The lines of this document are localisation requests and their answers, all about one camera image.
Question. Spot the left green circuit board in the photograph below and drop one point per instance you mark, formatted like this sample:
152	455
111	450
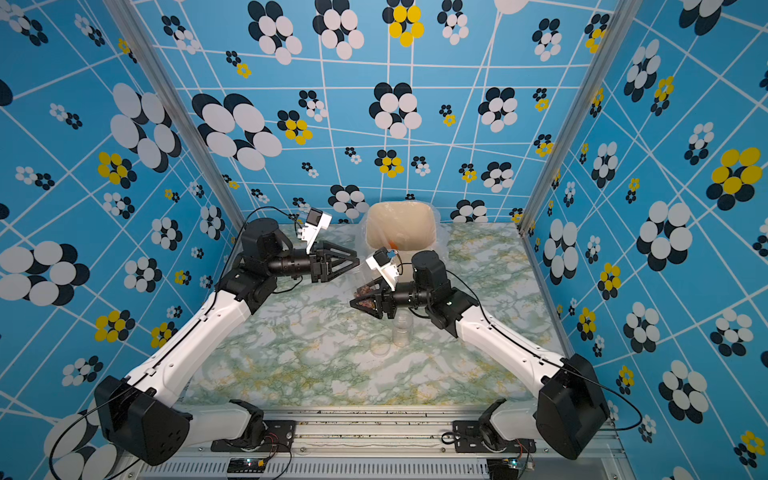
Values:
242	466

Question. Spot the green circuit board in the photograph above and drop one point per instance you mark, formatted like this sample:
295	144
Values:
506	469
242	466

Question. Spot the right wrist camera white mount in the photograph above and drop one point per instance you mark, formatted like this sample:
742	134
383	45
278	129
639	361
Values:
387	264

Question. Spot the cream plastic trash bin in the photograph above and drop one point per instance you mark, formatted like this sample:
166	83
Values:
406	226

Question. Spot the clear plastic bin liner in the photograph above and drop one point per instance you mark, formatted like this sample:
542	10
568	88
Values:
406	269

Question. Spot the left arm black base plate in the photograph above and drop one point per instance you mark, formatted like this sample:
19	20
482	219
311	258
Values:
279	437

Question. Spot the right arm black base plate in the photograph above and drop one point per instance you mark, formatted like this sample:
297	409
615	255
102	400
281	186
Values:
465	437

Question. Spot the right green circuit board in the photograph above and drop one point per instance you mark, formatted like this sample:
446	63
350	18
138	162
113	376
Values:
506	469

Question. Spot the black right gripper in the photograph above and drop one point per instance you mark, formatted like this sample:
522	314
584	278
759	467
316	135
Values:
388	295

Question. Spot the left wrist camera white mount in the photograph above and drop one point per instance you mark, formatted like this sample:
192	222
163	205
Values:
316	220

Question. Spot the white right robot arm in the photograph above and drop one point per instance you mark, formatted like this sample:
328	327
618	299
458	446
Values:
570	405

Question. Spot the aluminium frame post left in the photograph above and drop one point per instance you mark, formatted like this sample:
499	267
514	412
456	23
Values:
128	22

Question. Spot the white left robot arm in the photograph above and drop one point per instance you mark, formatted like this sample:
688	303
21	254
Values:
137	413

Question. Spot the aluminium frame post right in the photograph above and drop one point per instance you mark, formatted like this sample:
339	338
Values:
621	21

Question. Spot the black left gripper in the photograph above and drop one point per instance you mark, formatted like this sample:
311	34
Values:
324	268

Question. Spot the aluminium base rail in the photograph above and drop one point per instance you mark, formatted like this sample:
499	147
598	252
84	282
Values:
381	443

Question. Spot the clear jar with dried flowers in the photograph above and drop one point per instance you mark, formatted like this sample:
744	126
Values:
402	328

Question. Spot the aluminium frame post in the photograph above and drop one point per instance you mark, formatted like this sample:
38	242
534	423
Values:
128	22
621	21

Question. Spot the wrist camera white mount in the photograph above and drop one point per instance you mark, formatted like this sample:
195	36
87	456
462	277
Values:
316	220
387	264

